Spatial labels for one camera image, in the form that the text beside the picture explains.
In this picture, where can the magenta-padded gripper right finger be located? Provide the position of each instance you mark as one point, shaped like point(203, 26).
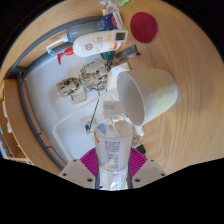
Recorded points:
point(148, 171)

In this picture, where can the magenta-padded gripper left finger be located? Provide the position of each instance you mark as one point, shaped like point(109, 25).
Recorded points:
point(78, 173)

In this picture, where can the clear plastic water bottle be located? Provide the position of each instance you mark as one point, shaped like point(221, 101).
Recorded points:
point(113, 150)

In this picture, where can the white desk lamp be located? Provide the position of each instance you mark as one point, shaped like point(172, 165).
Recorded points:
point(53, 126)

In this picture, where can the pale yellow mug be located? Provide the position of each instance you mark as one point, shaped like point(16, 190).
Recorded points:
point(156, 93)

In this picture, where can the tree creature figurine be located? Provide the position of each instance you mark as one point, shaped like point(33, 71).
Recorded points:
point(91, 75)

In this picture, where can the dark grey sachet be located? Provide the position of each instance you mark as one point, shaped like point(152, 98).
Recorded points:
point(126, 52)

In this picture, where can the white bottle with red nozzle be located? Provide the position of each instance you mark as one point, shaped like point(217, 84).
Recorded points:
point(93, 45)

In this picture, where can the flat round red coaster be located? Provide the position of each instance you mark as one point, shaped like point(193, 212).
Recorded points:
point(144, 27)

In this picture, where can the small blue box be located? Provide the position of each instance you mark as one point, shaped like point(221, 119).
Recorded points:
point(108, 22)

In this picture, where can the grey metal frame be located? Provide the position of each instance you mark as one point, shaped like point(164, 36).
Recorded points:
point(16, 72)

